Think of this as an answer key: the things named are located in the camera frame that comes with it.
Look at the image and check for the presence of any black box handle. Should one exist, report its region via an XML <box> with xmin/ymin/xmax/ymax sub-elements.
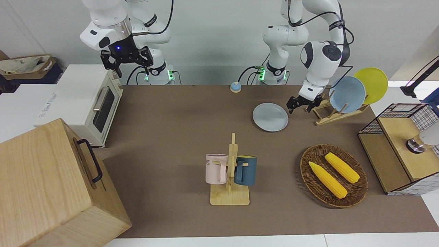
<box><xmin>76</xmin><ymin>139</ymin><xmax>103</xmax><ymax>184</ymax></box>

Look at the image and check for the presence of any black camera stand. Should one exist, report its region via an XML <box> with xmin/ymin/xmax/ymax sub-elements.
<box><xmin>400</xmin><ymin>56</ymin><xmax>439</xmax><ymax>98</ymax></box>

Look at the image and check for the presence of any black base power cable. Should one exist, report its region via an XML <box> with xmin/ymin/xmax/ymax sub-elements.
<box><xmin>238</xmin><ymin>53</ymin><xmax>271</xmax><ymax>85</ymax></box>
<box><xmin>126</xmin><ymin>65</ymin><xmax>149</xmax><ymax>85</ymax></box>

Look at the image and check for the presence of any brown paper bag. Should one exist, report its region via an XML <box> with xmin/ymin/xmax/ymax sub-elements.
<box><xmin>0</xmin><ymin>54</ymin><xmax>56</xmax><ymax>80</ymax></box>

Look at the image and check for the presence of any yellow corn cob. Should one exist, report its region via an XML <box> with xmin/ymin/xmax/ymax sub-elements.
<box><xmin>309</xmin><ymin>161</ymin><xmax>348</xmax><ymax>199</ymax></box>
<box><xmin>324</xmin><ymin>152</ymin><xmax>360</xmax><ymax>184</ymax></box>

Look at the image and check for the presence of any white and silver cylinder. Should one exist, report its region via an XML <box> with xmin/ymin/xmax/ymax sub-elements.
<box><xmin>406</xmin><ymin>129</ymin><xmax>439</xmax><ymax>154</ymax></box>

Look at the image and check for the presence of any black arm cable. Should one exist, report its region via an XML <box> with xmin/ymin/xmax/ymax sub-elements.
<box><xmin>287</xmin><ymin>0</ymin><xmax>354</xmax><ymax>69</ymax></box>
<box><xmin>132</xmin><ymin>0</ymin><xmax>174</xmax><ymax>37</ymax></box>

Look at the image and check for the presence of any wooden plate rack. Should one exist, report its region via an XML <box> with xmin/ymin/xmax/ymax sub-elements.
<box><xmin>313</xmin><ymin>93</ymin><xmax>371</xmax><ymax>126</ymax></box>

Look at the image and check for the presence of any wire shelf with wooden boards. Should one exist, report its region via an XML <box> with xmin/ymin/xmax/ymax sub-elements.
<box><xmin>358</xmin><ymin>103</ymin><xmax>439</xmax><ymax>196</ymax></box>

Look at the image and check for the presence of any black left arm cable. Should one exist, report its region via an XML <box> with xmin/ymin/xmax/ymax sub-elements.
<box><xmin>287</xmin><ymin>0</ymin><xmax>354</xmax><ymax>69</ymax></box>

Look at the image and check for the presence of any light blue round plate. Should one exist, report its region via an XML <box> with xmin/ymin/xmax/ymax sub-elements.
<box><xmin>329</xmin><ymin>76</ymin><xmax>366</xmax><ymax>114</ymax></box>

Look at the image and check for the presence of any yellow round plate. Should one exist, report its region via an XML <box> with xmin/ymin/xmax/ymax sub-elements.
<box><xmin>353</xmin><ymin>67</ymin><xmax>389</xmax><ymax>105</ymax></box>

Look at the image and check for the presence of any blue object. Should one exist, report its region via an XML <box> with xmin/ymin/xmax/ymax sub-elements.
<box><xmin>423</xmin><ymin>97</ymin><xmax>439</xmax><ymax>117</ymax></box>

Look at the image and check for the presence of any wooden mug stand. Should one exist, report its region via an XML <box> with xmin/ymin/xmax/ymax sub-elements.
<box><xmin>210</xmin><ymin>133</ymin><xmax>250</xmax><ymax>206</ymax></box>

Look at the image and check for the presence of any pink mug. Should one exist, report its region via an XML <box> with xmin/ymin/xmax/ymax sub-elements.
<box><xmin>205</xmin><ymin>154</ymin><xmax>228</xmax><ymax>185</ymax></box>

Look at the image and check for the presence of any brown wicker basket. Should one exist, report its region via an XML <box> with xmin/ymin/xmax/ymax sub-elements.
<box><xmin>300</xmin><ymin>144</ymin><xmax>368</xmax><ymax>209</ymax></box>

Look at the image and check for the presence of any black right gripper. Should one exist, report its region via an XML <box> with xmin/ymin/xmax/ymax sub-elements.
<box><xmin>100</xmin><ymin>34</ymin><xmax>154</xmax><ymax>78</ymax></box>

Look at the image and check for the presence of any dark blue mug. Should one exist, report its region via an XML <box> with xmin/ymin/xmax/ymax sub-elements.
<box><xmin>234</xmin><ymin>155</ymin><xmax>257</xmax><ymax>186</ymax></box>

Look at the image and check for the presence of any dark navy bag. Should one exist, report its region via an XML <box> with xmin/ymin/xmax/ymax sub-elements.
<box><xmin>0</xmin><ymin>63</ymin><xmax>64</xmax><ymax>93</ymax></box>

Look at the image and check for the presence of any gray round plate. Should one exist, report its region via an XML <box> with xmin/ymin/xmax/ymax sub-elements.
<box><xmin>252</xmin><ymin>103</ymin><xmax>289</xmax><ymax>132</ymax></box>

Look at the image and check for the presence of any brown table mat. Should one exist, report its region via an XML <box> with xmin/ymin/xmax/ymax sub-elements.
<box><xmin>93</xmin><ymin>85</ymin><xmax>439</xmax><ymax>239</ymax></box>

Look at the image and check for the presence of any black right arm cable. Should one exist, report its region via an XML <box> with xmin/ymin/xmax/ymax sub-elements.
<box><xmin>132</xmin><ymin>0</ymin><xmax>174</xmax><ymax>37</ymax></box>

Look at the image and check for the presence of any large wooden box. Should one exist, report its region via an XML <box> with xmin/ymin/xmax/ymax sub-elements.
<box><xmin>0</xmin><ymin>118</ymin><xmax>132</xmax><ymax>247</ymax></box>

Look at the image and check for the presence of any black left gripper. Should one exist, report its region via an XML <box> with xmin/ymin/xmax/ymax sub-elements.
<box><xmin>287</xmin><ymin>94</ymin><xmax>323</xmax><ymax>115</ymax></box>

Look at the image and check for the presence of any white toaster oven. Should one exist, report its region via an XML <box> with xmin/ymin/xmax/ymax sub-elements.
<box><xmin>34</xmin><ymin>64</ymin><xmax>124</xmax><ymax>149</ymax></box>

